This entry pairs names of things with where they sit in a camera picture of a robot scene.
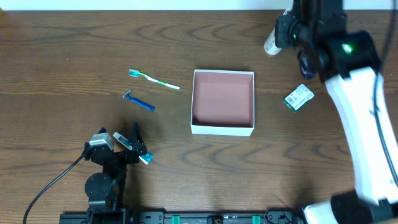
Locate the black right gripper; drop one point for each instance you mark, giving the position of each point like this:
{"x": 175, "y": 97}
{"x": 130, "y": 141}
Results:
{"x": 283, "y": 31}

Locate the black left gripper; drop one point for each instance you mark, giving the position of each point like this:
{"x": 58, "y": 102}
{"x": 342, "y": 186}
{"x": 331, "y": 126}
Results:
{"x": 118, "y": 156}

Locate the white squeeze tube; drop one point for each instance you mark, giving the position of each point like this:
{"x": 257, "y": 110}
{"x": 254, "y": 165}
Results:
{"x": 270, "y": 42}

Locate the small teal white toothpaste tube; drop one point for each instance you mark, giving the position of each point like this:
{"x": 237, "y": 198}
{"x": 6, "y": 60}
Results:
{"x": 139, "y": 148}

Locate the green white soap box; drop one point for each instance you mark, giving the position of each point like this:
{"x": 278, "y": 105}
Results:
{"x": 298, "y": 97}

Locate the clear bottle dark blue cap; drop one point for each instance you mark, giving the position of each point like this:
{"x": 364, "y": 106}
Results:
{"x": 306, "y": 70}

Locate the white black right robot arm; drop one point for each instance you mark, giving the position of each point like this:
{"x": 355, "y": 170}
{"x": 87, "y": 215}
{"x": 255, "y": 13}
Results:
{"x": 350, "y": 68}

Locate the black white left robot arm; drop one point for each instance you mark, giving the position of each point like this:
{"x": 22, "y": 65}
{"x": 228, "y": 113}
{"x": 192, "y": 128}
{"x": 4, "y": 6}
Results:
{"x": 105, "y": 189}

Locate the blue disposable razor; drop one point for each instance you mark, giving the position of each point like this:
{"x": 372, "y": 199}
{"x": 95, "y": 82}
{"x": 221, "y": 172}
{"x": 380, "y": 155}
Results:
{"x": 137, "y": 101}

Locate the green white toothbrush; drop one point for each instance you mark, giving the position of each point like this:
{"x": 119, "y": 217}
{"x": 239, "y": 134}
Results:
{"x": 137, "y": 73}

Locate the white cardboard box pink interior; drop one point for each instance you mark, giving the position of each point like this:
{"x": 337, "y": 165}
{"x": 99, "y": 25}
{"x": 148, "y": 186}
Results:
{"x": 223, "y": 103}

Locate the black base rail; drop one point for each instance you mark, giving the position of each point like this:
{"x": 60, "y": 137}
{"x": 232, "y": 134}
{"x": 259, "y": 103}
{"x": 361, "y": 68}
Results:
{"x": 125, "y": 216}

